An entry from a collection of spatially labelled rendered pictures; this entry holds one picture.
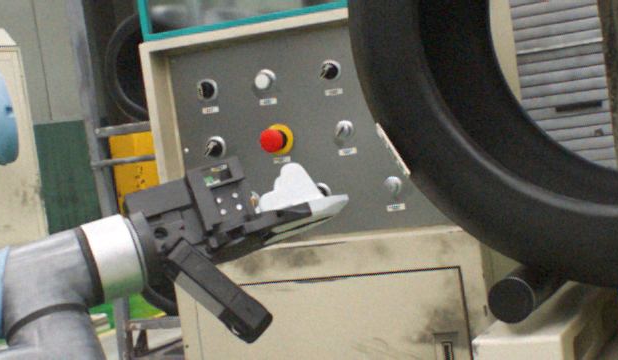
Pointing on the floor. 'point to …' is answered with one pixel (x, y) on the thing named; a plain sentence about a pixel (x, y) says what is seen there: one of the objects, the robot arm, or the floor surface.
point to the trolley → (122, 57)
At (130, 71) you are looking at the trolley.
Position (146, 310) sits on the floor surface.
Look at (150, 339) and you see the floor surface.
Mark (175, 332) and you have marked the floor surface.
